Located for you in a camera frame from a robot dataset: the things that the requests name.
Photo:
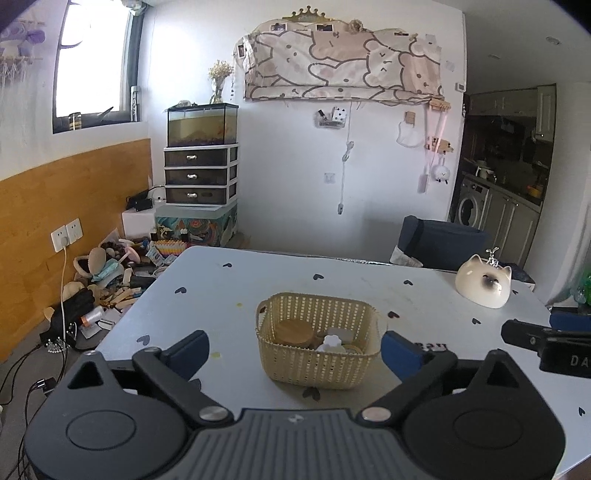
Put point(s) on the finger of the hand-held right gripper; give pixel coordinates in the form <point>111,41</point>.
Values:
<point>524,336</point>
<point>570,320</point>

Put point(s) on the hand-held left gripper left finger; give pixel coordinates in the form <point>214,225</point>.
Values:
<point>189,354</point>

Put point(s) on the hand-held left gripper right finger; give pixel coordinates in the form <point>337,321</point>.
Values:
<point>401,354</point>

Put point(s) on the brown round wooden coaster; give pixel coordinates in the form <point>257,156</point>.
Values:
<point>354,349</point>

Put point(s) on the white plastic knob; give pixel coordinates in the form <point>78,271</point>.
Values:
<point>330,344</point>

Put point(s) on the yellow woven plastic basket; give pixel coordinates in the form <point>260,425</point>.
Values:
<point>314,369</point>

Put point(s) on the light wooden round lid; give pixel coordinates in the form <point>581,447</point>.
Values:
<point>295,333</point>

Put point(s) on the cat face ceramic figure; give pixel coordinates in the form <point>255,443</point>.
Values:
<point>482,284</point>

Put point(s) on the silver deer ornament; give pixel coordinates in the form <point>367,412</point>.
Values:
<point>493,258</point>

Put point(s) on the white cloth on chair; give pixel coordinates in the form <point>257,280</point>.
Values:
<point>406,257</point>

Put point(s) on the pile of assorted clutter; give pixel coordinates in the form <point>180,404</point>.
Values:
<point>111,286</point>

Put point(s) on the row of coloured pens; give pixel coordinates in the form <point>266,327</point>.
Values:
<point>168,247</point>

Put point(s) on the lower kitchen cabinets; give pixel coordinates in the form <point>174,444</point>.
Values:
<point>512,226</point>

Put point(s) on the kitchen cabinets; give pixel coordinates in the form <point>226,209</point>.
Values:
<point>545,113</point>
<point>512,226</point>

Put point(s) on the pink mushroom shaped stand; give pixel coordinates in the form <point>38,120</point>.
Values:
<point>129,251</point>

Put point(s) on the dark blue chair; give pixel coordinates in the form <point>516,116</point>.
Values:
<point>445,242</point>

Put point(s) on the black glove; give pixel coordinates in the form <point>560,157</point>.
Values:
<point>74,309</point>

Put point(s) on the colourful printed storage box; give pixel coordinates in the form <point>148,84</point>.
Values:
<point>198,226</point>

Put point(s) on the beige woven round pad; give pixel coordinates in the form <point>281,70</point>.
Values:
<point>92,263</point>

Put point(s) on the white box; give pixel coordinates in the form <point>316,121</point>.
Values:
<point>138,224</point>

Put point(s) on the washing machine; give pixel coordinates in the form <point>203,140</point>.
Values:
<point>472,205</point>

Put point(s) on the black power adapter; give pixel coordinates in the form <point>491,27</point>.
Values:
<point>141,203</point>

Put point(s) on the white kettle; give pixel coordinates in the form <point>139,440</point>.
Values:
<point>485,170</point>

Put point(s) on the three drawer storage unit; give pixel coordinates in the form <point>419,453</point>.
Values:
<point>201,175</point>

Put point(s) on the white sheep plush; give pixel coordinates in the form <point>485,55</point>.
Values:
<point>441,173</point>

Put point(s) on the wooden hook rack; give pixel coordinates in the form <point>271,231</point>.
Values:
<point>441,145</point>

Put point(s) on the upper kitchen cabinets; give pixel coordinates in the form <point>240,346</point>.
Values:
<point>545,113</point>

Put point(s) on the white bib shaped hanger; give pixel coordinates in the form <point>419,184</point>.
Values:
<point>408,134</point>

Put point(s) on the glass fish tank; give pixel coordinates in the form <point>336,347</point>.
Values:
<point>203,127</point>

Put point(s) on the small wooden sign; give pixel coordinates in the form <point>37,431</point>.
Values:
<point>439,104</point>

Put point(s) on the dried flowers in vase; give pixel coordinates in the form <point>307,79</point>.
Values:
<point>220,76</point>

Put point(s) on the bear print blanket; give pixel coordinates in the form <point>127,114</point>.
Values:
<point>341,60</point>

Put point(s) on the window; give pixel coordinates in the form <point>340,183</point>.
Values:
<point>92,60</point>

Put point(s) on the gold crown decoration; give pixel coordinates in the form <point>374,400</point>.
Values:
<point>305,14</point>

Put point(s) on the white wall socket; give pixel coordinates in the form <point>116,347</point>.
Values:
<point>67,235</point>

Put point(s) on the clear wall shelf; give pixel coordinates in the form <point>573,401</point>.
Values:
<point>331,117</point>

